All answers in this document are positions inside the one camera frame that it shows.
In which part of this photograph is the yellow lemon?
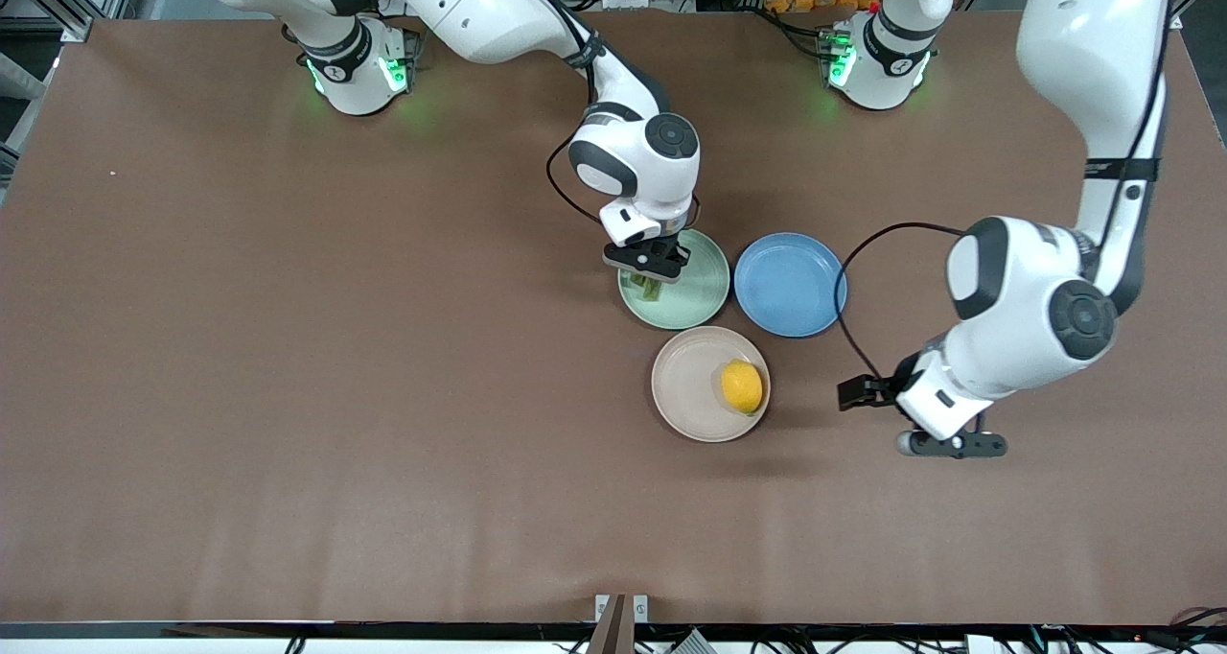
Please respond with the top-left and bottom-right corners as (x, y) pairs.
(720, 359), (765, 415)

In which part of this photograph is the light green plate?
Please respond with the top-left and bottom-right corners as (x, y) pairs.
(617, 229), (731, 331)

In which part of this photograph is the blue plate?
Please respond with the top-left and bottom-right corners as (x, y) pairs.
(734, 232), (848, 339)

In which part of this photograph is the beige plate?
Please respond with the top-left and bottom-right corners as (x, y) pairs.
(651, 326), (771, 443)

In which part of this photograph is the brown table cover sheet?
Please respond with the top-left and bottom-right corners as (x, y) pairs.
(0, 16), (1227, 626)

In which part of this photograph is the metal bracket with brown post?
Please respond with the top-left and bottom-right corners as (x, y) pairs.
(587, 594), (650, 654)

